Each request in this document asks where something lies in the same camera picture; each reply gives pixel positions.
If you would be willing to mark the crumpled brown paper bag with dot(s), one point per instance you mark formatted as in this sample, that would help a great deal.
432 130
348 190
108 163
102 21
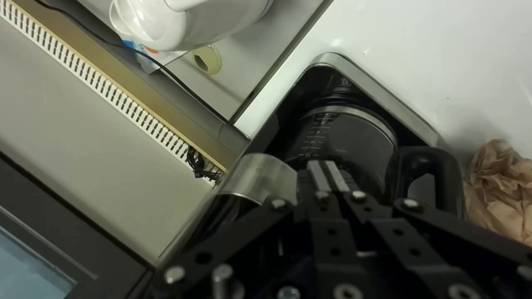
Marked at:
501 188

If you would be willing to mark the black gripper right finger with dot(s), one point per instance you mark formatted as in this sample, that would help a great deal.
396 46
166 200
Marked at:
409 243

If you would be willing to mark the white electric kettle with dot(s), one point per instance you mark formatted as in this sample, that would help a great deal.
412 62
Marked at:
188 22

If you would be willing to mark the dark window frame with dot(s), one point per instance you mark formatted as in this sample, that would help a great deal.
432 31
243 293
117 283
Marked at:
50 243

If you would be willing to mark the black and silver coffee machine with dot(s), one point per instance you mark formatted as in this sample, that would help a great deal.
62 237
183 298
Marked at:
260 177

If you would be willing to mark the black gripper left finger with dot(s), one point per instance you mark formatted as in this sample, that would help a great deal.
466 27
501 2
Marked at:
326 243

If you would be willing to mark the small yellowish tape roll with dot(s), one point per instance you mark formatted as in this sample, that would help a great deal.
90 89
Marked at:
206 60

